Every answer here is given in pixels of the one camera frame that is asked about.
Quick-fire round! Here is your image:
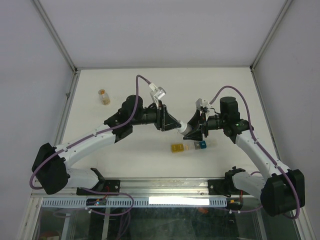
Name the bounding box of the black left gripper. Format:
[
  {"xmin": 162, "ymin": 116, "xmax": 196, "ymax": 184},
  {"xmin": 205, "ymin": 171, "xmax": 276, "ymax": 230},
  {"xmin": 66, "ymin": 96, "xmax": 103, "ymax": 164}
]
[{"xmin": 131, "ymin": 101, "xmax": 182, "ymax": 132}]

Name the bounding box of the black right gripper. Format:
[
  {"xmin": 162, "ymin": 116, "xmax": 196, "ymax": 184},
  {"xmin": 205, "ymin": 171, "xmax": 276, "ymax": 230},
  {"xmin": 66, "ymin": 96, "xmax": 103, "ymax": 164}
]
[{"xmin": 182, "ymin": 108, "xmax": 226, "ymax": 142}]

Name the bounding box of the weekly pill organizer strip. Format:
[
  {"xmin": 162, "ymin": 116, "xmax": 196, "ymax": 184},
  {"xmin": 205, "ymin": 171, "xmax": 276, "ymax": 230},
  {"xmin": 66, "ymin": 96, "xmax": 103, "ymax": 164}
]
[{"xmin": 170, "ymin": 140, "xmax": 218, "ymax": 154}]

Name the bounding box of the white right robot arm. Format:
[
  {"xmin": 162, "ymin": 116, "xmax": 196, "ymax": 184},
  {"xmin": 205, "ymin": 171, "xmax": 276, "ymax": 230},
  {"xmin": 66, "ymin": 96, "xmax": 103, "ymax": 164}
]
[{"xmin": 184, "ymin": 96, "xmax": 305, "ymax": 217}]

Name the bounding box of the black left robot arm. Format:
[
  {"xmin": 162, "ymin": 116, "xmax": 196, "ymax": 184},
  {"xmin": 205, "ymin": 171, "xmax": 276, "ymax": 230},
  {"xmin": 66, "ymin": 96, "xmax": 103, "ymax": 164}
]
[{"xmin": 29, "ymin": 95, "xmax": 194, "ymax": 195}]

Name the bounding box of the clear glass bottle orange cap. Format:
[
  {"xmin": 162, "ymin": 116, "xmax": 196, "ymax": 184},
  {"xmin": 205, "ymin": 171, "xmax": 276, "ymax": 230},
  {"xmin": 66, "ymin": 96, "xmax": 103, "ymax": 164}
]
[{"xmin": 98, "ymin": 89, "xmax": 111, "ymax": 105}]

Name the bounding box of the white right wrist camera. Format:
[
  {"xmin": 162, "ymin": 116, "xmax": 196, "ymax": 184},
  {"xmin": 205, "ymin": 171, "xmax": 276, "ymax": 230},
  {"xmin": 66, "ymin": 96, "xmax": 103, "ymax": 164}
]
[{"xmin": 195, "ymin": 98, "xmax": 213, "ymax": 113}]

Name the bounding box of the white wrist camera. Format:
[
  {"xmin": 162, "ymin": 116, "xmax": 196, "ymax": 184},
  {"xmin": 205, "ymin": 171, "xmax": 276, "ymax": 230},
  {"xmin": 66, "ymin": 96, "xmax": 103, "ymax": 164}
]
[
  {"xmin": 195, "ymin": 98, "xmax": 213, "ymax": 113},
  {"xmin": 148, "ymin": 82, "xmax": 166, "ymax": 107}
]

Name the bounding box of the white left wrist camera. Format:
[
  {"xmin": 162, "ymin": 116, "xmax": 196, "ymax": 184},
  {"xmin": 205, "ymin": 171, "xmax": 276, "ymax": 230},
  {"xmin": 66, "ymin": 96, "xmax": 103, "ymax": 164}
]
[{"xmin": 148, "ymin": 82, "xmax": 166, "ymax": 107}]

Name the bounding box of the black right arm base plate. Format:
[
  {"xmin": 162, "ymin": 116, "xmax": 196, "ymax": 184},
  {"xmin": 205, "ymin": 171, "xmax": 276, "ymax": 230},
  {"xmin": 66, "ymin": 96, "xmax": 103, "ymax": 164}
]
[{"xmin": 207, "ymin": 178, "xmax": 241, "ymax": 198}]

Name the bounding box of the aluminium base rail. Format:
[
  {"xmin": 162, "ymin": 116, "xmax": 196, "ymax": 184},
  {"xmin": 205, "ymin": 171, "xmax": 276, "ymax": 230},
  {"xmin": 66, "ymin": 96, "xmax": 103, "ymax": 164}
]
[{"xmin": 31, "ymin": 176, "xmax": 300, "ymax": 198}]

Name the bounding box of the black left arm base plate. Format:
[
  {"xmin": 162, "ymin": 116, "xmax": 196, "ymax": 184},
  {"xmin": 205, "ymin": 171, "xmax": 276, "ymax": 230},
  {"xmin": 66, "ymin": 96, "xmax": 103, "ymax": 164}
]
[{"xmin": 76, "ymin": 179, "xmax": 121, "ymax": 196}]

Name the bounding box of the white slotted cable duct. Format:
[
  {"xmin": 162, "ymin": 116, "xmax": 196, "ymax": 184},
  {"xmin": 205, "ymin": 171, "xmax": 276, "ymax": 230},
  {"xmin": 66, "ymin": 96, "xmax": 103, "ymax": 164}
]
[{"xmin": 41, "ymin": 196, "xmax": 227, "ymax": 208}]

